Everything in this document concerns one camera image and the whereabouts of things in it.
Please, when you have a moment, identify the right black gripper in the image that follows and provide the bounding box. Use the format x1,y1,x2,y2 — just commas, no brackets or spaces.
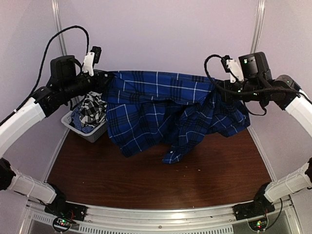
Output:
218,78,266,102

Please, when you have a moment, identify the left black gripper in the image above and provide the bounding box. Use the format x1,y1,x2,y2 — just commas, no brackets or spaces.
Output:
61,69,114,100

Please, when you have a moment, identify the blue plaid long sleeve shirt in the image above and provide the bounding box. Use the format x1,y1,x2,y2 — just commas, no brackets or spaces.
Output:
102,71,250,164

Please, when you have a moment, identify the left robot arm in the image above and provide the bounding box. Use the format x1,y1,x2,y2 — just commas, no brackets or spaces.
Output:
0,52,114,216

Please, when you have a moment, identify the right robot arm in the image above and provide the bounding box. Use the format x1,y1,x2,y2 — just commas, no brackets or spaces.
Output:
221,52,312,216

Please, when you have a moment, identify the black white checked shirt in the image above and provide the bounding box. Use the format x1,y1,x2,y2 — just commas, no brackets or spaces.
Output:
79,92,107,128

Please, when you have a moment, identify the blue patterned shirt in basket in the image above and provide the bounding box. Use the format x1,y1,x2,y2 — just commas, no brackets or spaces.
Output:
70,108,98,134

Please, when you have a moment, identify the grey plastic laundry basket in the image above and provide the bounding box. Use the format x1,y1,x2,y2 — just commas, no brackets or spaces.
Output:
61,107,107,143

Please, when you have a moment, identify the right circuit board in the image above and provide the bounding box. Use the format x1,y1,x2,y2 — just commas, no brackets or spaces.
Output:
248,218,268,232

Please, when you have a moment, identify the circuit board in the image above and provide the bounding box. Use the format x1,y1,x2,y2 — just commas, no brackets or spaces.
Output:
52,217,74,233
248,218,268,232

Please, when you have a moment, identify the left circuit board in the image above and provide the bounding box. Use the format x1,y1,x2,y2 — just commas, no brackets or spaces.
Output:
52,217,74,233

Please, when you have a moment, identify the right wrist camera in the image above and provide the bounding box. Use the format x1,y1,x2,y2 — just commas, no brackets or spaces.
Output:
221,55,244,83

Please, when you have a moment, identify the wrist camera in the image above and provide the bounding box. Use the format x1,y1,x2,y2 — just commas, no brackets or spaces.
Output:
82,46,102,76
221,55,244,83

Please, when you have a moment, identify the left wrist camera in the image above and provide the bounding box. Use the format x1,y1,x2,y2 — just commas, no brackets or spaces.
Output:
82,46,102,76

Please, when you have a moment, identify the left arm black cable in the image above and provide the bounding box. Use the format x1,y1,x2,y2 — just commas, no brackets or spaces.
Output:
34,25,90,93

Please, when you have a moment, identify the right aluminium frame post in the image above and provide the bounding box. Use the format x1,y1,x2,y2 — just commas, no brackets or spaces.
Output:
250,0,266,54

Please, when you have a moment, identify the aluminium frame post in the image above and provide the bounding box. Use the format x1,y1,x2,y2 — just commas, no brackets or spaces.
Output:
51,0,67,56
250,0,266,54

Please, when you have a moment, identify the left aluminium frame post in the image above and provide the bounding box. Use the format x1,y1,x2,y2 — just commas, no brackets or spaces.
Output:
51,0,67,56

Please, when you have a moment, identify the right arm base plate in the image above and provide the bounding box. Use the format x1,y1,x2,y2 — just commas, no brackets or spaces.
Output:
233,201,275,220

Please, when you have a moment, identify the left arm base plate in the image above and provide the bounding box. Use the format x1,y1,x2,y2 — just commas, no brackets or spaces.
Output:
44,202,87,221

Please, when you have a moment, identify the front aluminium rail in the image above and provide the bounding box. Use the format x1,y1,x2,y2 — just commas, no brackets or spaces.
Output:
24,192,299,234

